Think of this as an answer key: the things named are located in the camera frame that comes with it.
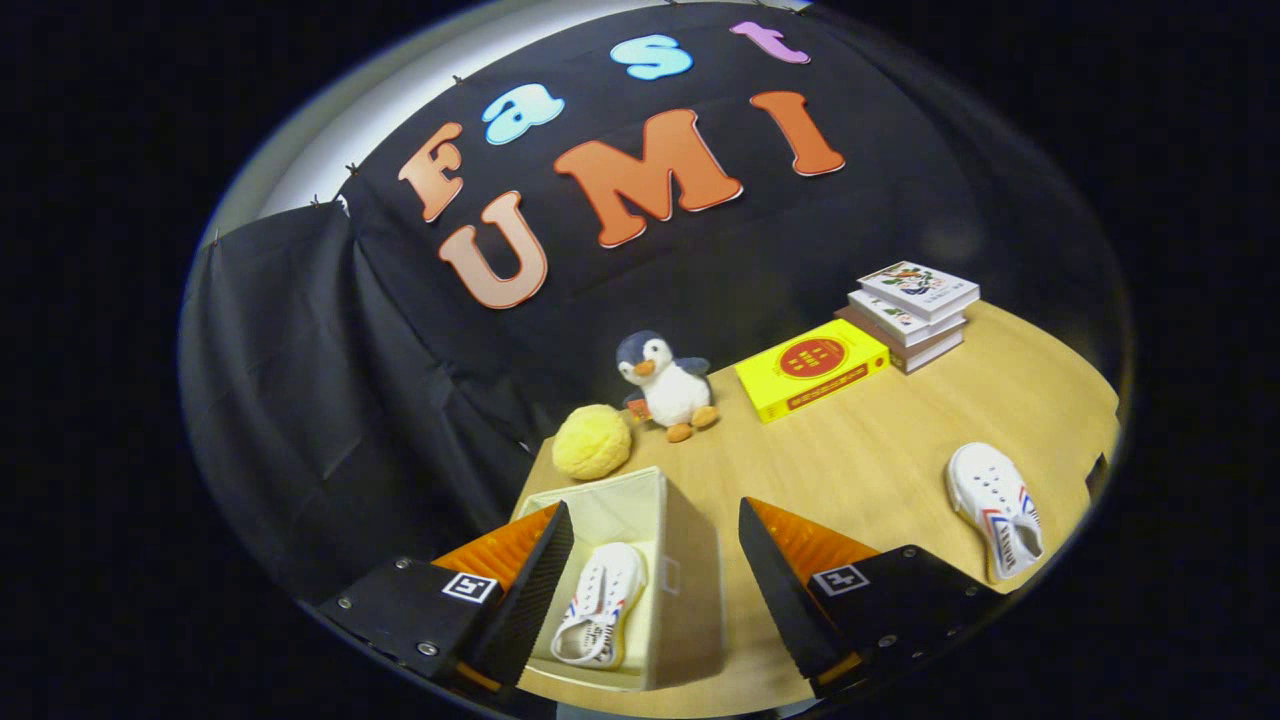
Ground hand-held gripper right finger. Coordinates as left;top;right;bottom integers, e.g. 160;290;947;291
738;497;1006;701

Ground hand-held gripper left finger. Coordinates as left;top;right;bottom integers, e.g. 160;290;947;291
315;500;576;701

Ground white canvas shoe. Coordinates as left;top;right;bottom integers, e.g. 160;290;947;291
550;542;648;669
945;442;1046;581

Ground beige fabric storage box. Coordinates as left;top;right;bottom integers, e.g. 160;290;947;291
510;465;726;693

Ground yellow round plush toy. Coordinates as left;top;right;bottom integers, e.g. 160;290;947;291
552;403;633;481

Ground penguin plush toy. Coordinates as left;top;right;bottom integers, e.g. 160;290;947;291
615;330;721;444

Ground yellow book with red circle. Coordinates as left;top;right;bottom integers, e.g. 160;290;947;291
735;318;891;425

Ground brown cover book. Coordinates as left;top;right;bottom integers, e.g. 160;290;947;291
835;305;966;375

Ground black backdrop cloth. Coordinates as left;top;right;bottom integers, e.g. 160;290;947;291
180;0;1126;601

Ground white cover book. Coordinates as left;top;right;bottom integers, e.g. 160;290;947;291
847;290;968;348

